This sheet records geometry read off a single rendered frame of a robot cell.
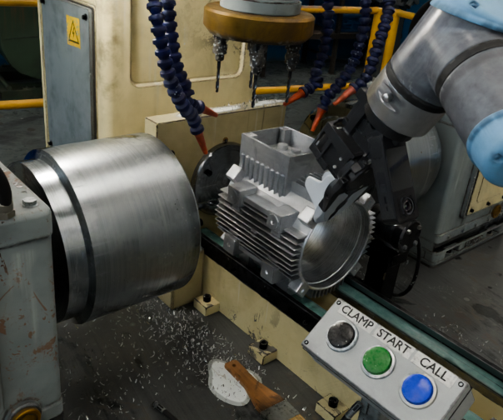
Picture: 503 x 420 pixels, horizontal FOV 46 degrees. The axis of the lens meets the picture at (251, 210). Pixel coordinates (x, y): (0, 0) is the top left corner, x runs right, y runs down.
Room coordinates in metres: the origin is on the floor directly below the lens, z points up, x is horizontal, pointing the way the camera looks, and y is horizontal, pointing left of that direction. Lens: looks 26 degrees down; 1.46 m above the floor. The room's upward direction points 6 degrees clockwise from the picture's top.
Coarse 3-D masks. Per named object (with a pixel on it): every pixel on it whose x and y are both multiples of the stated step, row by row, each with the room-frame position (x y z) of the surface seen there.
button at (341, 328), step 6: (336, 324) 0.53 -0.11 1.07; (342, 324) 0.53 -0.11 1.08; (348, 324) 0.53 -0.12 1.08; (330, 330) 0.53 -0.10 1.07; (336, 330) 0.52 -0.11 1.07; (342, 330) 0.52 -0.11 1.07; (348, 330) 0.52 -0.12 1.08; (354, 330) 0.52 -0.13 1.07; (330, 336) 0.52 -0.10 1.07; (336, 336) 0.52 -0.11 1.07; (342, 336) 0.52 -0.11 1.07; (348, 336) 0.51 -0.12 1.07; (354, 336) 0.52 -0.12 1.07; (330, 342) 0.52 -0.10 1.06; (336, 342) 0.51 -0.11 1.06; (342, 342) 0.51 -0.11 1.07; (348, 342) 0.51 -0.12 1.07
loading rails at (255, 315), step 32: (224, 256) 0.91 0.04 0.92; (224, 288) 0.90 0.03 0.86; (256, 288) 0.84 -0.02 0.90; (352, 288) 0.85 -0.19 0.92; (256, 320) 0.83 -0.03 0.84; (288, 320) 0.78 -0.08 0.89; (384, 320) 0.77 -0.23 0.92; (416, 320) 0.77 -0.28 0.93; (256, 352) 0.78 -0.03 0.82; (288, 352) 0.77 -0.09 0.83; (448, 352) 0.71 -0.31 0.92; (320, 384) 0.72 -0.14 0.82; (480, 384) 0.65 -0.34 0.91; (480, 416) 0.64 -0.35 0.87
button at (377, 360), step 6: (372, 348) 0.49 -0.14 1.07; (378, 348) 0.49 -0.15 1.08; (384, 348) 0.49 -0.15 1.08; (366, 354) 0.49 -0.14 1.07; (372, 354) 0.49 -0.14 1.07; (378, 354) 0.49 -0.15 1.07; (384, 354) 0.49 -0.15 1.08; (390, 354) 0.49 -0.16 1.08; (366, 360) 0.48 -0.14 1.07; (372, 360) 0.48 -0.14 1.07; (378, 360) 0.48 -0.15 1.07; (384, 360) 0.48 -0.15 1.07; (390, 360) 0.48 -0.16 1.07; (366, 366) 0.48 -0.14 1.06; (372, 366) 0.48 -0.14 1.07; (378, 366) 0.48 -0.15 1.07; (384, 366) 0.47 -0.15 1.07; (390, 366) 0.48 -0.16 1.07; (372, 372) 0.47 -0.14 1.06; (378, 372) 0.47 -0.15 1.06; (384, 372) 0.47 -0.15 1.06
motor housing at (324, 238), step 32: (224, 192) 0.91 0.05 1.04; (256, 192) 0.87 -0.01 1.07; (224, 224) 0.88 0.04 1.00; (256, 224) 0.82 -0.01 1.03; (320, 224) 0.94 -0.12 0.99; (352, 224) 0.89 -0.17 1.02; (256, 256) 0.83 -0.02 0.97; (288, 256) 0.77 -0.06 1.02; (320, 256) 0.89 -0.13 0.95; (352, 256) 0.87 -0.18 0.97; (320, 288) 0.80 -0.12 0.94
